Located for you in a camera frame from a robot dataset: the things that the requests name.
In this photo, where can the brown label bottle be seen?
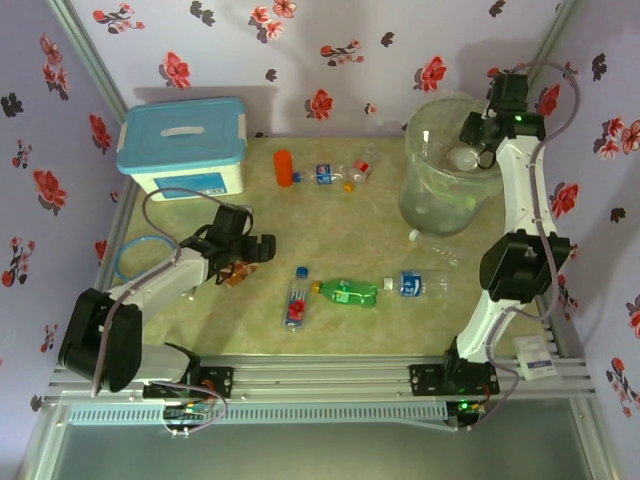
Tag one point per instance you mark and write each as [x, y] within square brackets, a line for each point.
[237, 274]

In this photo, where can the Fiji water bottle blue cap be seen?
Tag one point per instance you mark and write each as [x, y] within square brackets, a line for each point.
[296, 302]

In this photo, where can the clear bin with green liner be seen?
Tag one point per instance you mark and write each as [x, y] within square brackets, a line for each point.
[430, 210]

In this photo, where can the green bottle yellow cap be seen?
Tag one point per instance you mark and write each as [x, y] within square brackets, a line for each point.
[347, 293]

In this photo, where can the clear Pepsi bottle blue cap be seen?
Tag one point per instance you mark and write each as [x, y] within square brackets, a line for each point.
[323, 174]

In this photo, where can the crushed red-label bottle yellow cap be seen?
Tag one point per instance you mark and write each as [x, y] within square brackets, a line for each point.
[361, 167]

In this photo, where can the clear ribbed bottle white cap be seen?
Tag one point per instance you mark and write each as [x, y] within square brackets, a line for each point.
[414, 235]

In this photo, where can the blue label bottle white cap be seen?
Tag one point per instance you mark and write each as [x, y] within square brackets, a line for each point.
[410, 284]

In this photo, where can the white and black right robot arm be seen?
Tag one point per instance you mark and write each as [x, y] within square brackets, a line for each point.
[520, 190]

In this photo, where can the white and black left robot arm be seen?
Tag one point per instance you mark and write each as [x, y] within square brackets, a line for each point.
[165, 280]

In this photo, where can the orange plastic cylinder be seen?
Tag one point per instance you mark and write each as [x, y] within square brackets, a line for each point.
[283, 168]

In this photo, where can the white storage box blue lid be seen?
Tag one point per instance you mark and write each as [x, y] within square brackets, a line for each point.
[180, 145]

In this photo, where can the small green circuit board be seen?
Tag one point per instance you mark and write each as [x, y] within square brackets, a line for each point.
[185, 413]

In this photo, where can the white packet with blue label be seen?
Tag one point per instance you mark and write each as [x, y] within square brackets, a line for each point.
[537, 367]

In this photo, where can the black controller with light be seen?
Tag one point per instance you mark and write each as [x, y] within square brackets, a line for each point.
[467, 407]

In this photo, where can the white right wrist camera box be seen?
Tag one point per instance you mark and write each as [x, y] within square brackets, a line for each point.
[487, 114]

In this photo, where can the aluminium corner post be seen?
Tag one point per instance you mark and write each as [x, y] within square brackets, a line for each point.
[550, 40]
[87, 55]

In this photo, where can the aluminium side rail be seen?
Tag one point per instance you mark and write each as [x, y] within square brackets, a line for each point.
[127, 191]
[572, 347]

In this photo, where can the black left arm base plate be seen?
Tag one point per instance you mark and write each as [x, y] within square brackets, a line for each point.
[220, 382]

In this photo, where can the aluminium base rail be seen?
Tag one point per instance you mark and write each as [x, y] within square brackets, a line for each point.
[325, 375]

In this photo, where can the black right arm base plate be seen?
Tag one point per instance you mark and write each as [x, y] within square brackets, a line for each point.
[425, 380]

